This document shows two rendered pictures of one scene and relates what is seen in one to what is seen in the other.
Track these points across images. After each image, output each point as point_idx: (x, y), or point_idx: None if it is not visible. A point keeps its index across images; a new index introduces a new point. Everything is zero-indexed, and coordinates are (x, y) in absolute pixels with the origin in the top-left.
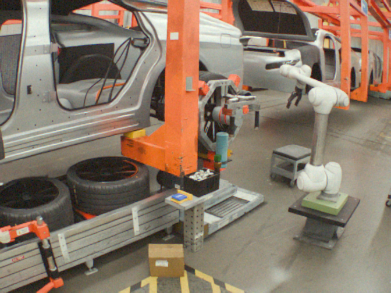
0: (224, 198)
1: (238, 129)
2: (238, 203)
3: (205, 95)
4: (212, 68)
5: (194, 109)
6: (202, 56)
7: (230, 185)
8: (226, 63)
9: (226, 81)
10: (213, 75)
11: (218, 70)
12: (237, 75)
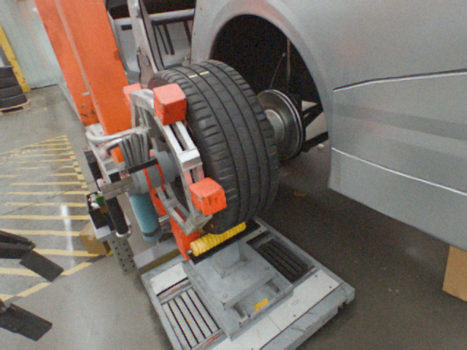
0: (210, 310)
1: (191, 226)
2: (198, 340)
3: (130, 113)
4: (316, 53)
5: (102, 122)
6: (281, 10)
7: (233, 316)
8: (395, 29)
9: (141, 98)
10: (157, 79)
11: (345, 62)
12: (153, 92)
